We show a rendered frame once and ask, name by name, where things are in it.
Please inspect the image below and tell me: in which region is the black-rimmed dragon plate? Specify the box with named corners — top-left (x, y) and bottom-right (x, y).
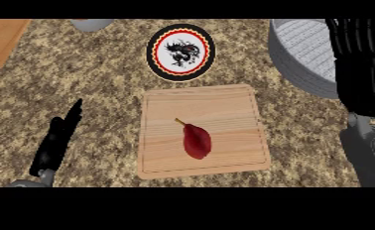
top-left (145, 23), bottom-right (218, 82)

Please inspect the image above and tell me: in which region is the grey round basket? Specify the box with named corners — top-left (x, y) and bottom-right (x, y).
top-left (268, 18), bottom-right (340, 100)

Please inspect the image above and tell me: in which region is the red pear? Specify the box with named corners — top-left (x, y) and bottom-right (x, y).
top-left (175, 117), bottom-right (215, 161)

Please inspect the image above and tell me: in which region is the wooden cutting board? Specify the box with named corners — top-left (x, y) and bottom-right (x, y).
top-left (136, 83), bottom-right (274, 180)

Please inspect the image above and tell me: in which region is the grey round container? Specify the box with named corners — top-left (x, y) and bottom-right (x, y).
top-left (68, 18), bottom-right (116, 33)

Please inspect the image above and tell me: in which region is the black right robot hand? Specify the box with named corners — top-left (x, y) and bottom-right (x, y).
top-left (324, 18), bottom-right (375, 118)

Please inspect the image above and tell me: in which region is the brown wooden panel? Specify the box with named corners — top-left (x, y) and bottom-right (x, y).
top-left (0, 18), bottom-right (33, 69)

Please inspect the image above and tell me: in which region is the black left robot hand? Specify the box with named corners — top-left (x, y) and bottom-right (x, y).
top-left (29, 98), bottom-right (86, 177)

